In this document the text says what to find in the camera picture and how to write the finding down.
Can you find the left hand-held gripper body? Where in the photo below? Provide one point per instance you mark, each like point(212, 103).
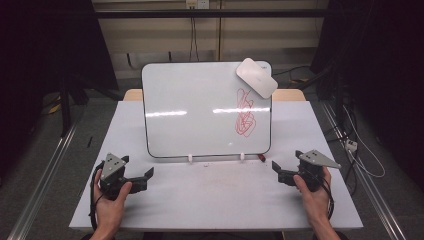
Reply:
point(112, 166)

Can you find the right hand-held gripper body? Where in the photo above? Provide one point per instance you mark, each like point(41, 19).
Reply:
point(313, 166)

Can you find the white whiteboard eraser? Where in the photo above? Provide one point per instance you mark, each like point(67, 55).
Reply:
point(256, 78)

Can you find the person's right hand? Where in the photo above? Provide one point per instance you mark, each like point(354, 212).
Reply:
point(316, 203)

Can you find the person's left hand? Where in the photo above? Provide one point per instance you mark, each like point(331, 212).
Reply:
point(108, 211)

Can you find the red marker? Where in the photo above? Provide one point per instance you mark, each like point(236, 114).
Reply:
point(262, 158)

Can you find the small black floor item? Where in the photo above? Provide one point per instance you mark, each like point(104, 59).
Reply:
point(89, 141)

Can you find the white power strip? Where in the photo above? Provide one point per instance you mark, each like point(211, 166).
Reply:
point(351, 145)

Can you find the white whiteboard clip foot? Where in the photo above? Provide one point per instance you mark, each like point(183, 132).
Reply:
point(190, 158)
point(242, 156)

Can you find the wooden table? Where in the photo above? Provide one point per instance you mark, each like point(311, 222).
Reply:
point(133, 95)

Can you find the white whiteboard with black rim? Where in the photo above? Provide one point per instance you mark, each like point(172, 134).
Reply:
point(193, 133)

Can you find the black metal stand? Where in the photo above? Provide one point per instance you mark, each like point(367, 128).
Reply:
point(65, 110)

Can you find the black curtain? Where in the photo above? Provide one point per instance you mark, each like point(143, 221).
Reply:
point(40, 50)
point(383, 66)

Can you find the black horizontal bar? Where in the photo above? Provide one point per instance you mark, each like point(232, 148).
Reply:
point(206, 13)

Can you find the metal floor rail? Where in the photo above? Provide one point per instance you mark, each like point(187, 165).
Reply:
point(370, 190)
point(40, 186)

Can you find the white wall outlet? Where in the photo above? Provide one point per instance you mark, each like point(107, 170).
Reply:
point(197, 3)

